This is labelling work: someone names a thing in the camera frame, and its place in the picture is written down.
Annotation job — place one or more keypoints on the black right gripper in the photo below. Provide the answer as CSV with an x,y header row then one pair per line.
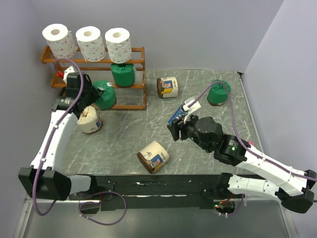
x,y
174,129

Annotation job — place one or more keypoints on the cream roll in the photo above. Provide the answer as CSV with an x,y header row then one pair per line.
x,y
153,157
89,122

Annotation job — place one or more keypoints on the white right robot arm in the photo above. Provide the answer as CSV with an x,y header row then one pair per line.
x,y
290,187

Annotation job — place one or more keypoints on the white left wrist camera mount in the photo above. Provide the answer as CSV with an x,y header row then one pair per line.
x,y
64,74

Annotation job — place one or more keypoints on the blue razor blister pack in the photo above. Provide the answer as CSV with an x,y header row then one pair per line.
x,y
179,114

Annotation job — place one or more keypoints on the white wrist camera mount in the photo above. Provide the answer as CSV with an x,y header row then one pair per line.
x,y
64,74
190,106

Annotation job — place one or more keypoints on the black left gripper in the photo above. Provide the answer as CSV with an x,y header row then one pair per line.
x,y
94,94

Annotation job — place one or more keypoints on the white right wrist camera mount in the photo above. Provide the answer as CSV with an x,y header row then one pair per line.
x,y
190,106

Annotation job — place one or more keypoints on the cartoon roll back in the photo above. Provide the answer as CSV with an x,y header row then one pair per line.
x,y
167,87

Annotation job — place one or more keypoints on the green roll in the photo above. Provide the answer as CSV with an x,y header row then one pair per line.
x,y
217,95
124,75
108,97

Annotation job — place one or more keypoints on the white dotted roll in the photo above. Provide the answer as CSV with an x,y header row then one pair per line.
x,y
91,43
119,45
60,41

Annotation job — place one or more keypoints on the cream roll front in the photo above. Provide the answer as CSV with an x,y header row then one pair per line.
x,y
153,157

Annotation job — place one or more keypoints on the orange wooden shelf rack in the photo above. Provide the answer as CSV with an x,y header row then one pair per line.
x,y
140,81

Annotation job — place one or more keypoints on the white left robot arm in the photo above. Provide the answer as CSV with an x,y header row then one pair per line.
x,y
43,178

